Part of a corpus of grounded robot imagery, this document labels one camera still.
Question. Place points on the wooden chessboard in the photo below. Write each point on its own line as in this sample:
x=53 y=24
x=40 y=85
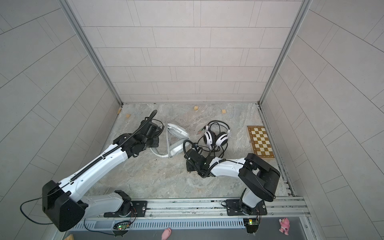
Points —
x=260 y=142

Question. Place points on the black and white headphones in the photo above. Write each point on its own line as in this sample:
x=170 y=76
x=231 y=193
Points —
x=216 y=142

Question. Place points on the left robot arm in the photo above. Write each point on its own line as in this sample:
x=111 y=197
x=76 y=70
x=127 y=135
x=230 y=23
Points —
x=76 y=185

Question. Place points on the left circuit board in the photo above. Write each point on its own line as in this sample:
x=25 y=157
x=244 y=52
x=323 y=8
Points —
x=122 y=226

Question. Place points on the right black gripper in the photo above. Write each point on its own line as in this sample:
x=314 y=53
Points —
x=188 y=166

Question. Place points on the right circuit board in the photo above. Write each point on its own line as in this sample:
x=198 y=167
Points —
x=251 y=225

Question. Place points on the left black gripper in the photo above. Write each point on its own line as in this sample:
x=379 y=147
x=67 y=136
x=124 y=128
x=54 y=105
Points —
x=156 y=142

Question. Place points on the pink plush toy right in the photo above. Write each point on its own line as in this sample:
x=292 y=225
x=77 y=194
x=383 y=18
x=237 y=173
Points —
x=285 y=226

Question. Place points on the pink plush toy centre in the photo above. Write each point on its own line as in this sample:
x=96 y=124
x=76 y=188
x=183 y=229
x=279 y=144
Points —
x=166 y=234

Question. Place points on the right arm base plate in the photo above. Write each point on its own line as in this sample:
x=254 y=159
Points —
x=235 y=207

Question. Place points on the wooden piece bottom left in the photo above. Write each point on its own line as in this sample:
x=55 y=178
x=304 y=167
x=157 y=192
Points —
x=70 y=237

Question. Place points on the circuit board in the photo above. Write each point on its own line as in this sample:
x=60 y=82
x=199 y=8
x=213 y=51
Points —
x=251 y=225
x=122 y=226

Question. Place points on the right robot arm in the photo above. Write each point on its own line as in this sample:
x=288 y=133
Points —
x=260 y=177

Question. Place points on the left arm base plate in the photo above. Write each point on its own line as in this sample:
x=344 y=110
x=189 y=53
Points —
x=129 y=210

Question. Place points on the pink plush toy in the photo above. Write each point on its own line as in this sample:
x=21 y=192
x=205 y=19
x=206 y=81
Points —
x=166 y=234
x=285 y=226

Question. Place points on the aluminium mounting rail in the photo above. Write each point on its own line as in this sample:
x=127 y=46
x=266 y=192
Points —
x=186 y=207

